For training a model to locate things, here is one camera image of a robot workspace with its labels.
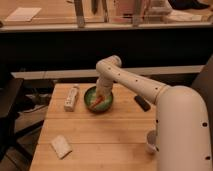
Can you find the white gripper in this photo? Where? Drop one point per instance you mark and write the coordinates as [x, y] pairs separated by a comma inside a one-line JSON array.
[[104, 87]]

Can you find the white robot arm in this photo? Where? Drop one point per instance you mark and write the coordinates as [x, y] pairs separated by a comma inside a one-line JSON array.
[[183, 140]]

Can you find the green ceramic bowl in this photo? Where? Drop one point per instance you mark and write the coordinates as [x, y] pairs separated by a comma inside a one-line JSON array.
[[90, 98]]

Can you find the black marker object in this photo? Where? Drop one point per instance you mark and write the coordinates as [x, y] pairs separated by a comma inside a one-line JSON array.
[[142, 103]]

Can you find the white paper cup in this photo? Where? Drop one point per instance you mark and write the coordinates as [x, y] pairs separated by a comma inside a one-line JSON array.
[[150, 145]]

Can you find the white sponge block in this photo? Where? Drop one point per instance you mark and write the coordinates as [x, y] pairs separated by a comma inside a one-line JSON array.
[[61, 146]]

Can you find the black chair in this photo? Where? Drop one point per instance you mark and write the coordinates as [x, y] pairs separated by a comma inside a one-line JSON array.
[[8, 101]]

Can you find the white paper sheet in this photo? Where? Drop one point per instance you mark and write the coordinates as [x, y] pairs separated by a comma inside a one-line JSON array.
[[22, 14]]

